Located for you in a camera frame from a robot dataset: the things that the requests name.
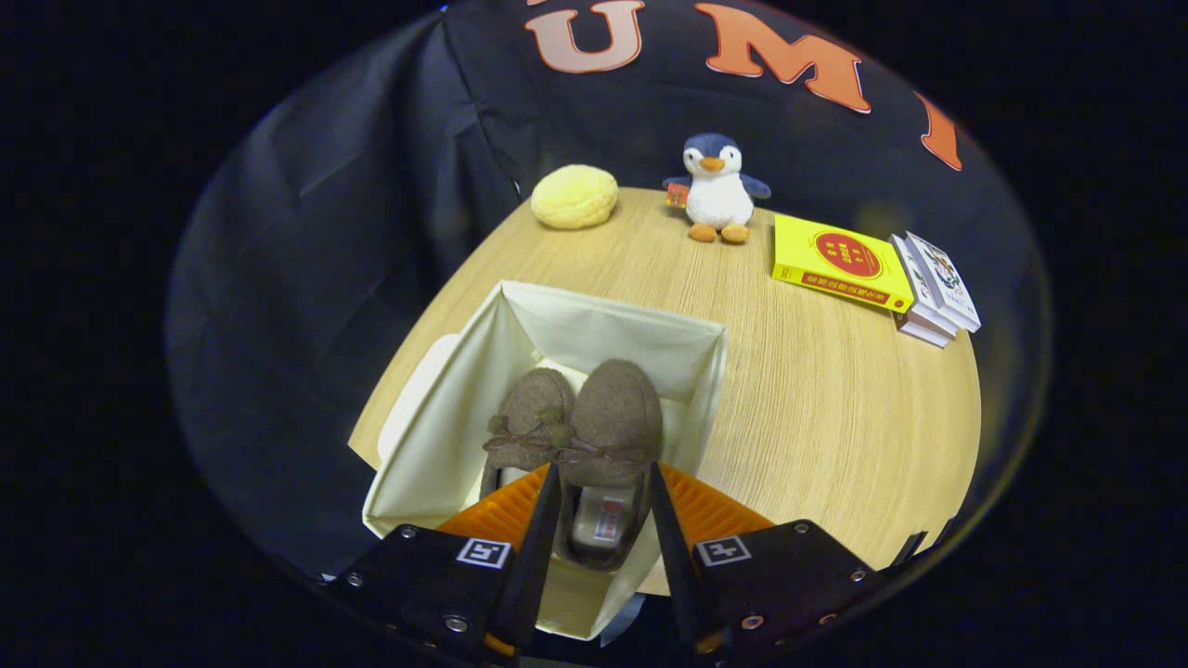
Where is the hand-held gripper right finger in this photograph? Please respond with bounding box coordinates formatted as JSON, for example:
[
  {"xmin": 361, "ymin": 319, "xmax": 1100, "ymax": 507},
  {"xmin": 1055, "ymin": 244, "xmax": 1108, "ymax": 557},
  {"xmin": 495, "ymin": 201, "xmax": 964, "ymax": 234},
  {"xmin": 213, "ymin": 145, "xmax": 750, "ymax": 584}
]
[{"xmin": 648, "ymin": 462, "xmax": 878, "ymax": 662}]

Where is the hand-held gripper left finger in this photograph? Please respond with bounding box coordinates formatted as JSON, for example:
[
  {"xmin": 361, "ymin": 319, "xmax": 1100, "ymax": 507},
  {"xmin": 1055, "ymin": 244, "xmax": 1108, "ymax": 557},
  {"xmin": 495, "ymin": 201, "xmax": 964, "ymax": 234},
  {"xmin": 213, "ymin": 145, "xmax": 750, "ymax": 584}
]
[{"xmin": 320, "ymin": 462, "xmax": 563, "ymax": 662}]

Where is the cream fabric storage box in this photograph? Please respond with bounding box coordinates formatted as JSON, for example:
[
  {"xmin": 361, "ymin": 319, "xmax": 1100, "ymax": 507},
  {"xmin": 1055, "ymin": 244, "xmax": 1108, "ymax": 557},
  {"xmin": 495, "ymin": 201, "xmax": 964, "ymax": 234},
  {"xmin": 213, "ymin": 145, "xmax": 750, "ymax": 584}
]
[{"xmin": 362, "ymin": 280, "xmax": 730, "ymax": 643}]

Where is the brown felt shoe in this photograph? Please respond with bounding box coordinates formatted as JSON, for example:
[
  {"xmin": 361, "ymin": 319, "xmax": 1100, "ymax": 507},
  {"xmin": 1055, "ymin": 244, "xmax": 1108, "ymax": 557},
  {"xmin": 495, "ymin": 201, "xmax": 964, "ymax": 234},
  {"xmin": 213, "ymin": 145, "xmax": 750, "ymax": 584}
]
[
  {"xmin": 479, "ymin": 367, "xmax": 578, "ymax": 499},
  {"xmin": 554, "ymin": 359, "xmax": 665, "ymax": 572}
]

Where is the black backdrop cloth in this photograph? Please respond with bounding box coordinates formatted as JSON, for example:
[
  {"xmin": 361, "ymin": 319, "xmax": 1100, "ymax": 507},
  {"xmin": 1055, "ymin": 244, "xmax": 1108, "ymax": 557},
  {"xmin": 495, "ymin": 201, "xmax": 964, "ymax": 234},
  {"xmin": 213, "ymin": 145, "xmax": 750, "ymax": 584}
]
[{"xmin": 167, "ymin": 0, "xmax": 1054, "ymax": 595}]

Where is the yellow bread plush toy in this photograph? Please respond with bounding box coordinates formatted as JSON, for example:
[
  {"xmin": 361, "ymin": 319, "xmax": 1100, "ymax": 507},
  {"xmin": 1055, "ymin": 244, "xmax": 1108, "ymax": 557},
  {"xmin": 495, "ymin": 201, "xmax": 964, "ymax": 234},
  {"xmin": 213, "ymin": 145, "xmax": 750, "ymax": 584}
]
[{"xmin": 530, "ymin": 164, "xmax": 620, "ymax": 231}]

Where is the yellow book with red circle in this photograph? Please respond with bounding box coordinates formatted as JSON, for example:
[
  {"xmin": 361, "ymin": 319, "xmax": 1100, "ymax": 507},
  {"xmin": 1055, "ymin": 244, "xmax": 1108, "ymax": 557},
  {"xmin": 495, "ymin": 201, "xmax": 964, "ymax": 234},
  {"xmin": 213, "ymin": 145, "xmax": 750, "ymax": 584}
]
[{"xmin": 771, "ymin": 213, "xmax": 917, "ymax": 315}]

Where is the cream storage box lid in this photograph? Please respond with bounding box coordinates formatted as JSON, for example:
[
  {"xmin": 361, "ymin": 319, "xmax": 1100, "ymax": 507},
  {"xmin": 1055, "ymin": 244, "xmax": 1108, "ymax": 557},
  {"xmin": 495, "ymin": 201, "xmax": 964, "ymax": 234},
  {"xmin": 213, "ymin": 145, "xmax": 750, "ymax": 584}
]
[{"xmin": 375, "ymin": 333, "xmax": 462, "ymax": 465}]

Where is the penguin plush toy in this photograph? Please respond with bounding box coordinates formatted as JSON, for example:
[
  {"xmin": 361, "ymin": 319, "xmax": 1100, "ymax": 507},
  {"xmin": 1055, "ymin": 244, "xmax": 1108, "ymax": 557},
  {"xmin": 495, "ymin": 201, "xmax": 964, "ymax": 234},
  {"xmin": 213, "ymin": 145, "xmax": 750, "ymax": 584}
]
[{"xmin": 662, "ymin": 132, "xmax": 773, "ymax": 245}]

